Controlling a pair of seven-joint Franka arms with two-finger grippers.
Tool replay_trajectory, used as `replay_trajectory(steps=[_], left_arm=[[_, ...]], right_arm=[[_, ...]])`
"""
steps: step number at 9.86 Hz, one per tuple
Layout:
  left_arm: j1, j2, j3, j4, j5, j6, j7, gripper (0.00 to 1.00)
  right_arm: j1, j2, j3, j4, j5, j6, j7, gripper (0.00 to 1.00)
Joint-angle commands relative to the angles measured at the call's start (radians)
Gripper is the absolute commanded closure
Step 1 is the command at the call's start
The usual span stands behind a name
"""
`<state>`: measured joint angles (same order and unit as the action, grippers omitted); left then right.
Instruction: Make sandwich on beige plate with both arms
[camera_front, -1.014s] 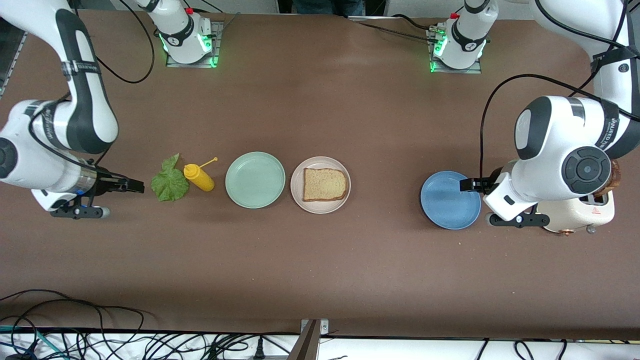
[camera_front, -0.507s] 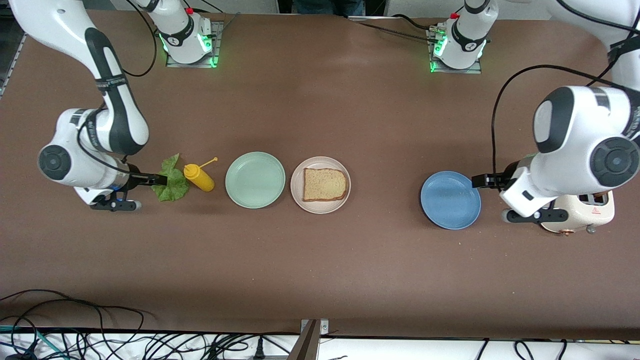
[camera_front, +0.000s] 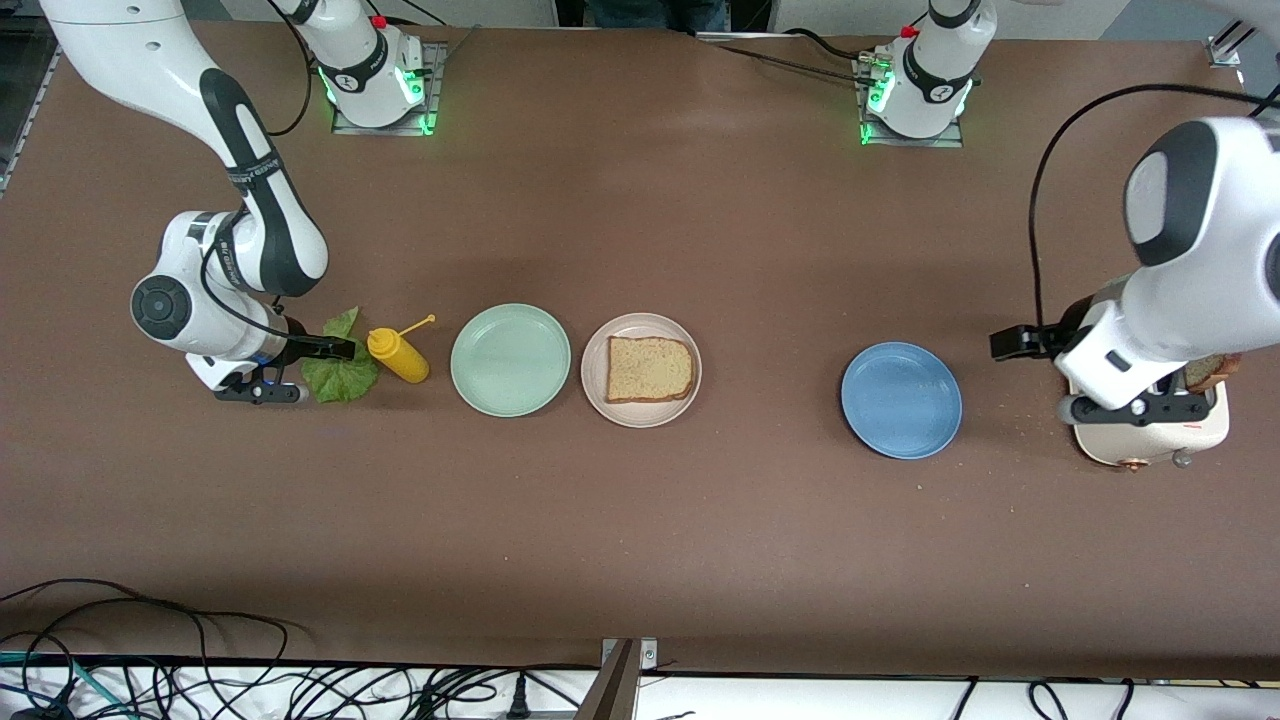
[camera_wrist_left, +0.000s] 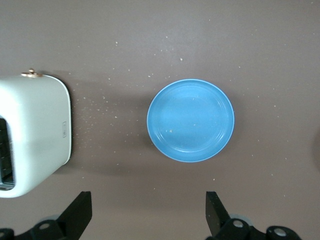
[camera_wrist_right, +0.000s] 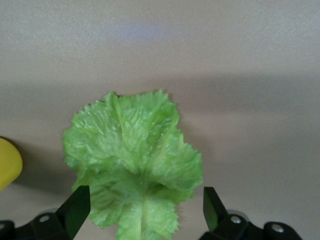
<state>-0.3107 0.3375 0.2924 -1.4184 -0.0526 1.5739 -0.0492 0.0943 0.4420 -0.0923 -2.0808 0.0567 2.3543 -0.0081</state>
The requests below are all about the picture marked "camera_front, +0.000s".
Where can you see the beige plate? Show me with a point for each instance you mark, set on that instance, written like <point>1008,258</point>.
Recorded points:
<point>640,325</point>

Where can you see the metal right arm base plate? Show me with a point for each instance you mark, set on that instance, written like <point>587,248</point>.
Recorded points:
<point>380,130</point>

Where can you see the brown bread slice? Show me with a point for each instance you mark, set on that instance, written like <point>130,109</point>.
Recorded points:
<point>1215,372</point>
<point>650,370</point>

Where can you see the black power plug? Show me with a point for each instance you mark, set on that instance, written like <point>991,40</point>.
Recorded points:
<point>518,700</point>

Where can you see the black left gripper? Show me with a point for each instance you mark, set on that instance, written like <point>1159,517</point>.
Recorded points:
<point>1060,334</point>

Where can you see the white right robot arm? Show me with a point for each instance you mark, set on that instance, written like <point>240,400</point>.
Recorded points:
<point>130,50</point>

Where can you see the yellow mustard squeeze bottle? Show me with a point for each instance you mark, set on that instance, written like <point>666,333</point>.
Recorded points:
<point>405,362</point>

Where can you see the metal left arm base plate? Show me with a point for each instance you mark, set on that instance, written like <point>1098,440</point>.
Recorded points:
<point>910,143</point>

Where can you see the aluminium frame rail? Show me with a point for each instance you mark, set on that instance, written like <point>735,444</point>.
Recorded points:
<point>30,115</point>

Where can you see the person in blue jeans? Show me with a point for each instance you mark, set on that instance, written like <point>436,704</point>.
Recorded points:
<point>650,12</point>

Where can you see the aluminium frame corner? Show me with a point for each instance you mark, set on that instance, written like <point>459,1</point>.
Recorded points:
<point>1222,50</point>

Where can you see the blue plate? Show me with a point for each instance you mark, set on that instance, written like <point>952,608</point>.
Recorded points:
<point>900,400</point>

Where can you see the green lettuce leaf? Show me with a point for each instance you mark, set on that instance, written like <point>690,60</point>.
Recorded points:
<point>340,382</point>

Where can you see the metal table bracket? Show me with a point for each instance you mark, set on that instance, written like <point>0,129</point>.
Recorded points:
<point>620,690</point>

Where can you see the mint green plate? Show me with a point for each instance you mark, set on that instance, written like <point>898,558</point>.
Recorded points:
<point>510,360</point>

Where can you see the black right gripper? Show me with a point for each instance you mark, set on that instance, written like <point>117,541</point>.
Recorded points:
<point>296,349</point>

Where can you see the white two-slot toaster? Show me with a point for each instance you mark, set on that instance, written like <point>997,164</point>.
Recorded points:
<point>1150,445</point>

